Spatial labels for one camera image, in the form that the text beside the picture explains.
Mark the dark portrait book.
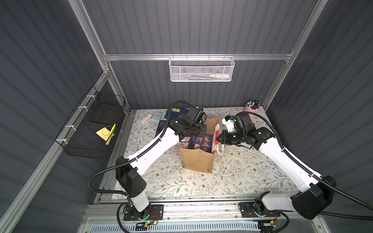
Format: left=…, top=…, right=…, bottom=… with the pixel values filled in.
left=155, top=120, right=167, bottom=136
left=187, top=134, right=213, bottom=153

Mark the jute canvas Christmas bag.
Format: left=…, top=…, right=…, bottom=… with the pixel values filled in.
left=181, top=119, right=224, bottom=174

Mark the blue book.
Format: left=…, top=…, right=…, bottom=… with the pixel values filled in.
left=164, top=107, right=189, bottom=120

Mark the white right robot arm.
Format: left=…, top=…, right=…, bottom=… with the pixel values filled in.
left=217, top=112, right=336, bottom=220

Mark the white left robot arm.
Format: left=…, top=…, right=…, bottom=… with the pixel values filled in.
left=116, top=106, right=207, bottom=219

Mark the pink pen cup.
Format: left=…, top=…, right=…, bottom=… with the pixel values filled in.
left=245, top=95, right=260, bottom=113

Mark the mint green small box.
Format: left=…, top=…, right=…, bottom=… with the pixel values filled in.
left=153, top=112, right=163, bottom=120

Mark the floral table cloth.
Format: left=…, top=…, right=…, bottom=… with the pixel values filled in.
left=124, top=107, right=297, bottom=200

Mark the white marker in basket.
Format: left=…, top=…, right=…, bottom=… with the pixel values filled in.
left=209, top=73, right=230, bottom=80

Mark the yellow sticky note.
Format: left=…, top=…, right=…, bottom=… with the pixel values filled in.
left=96, top=126, right=114, bottom=142

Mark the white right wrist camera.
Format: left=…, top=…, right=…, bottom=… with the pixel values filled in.
left=222, top=115, right=236, bottom=133

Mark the white wire basket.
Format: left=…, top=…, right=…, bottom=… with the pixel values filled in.
left=169, top=55, right=235, bottom=82

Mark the black wire wall basket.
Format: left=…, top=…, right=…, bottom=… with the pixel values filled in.
left=55, top=87, right=126, bottom=159

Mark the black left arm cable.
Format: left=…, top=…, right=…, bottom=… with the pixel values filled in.
left=87, top=100, right=193, bottom=233

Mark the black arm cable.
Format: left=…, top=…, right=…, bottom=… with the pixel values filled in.
left=87, top=100, right=193, bottom=233
left=234, top=111, right=373, bottom=233

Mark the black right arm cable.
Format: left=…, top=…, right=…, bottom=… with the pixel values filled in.
left=234, top=111, right=373, bottom=233

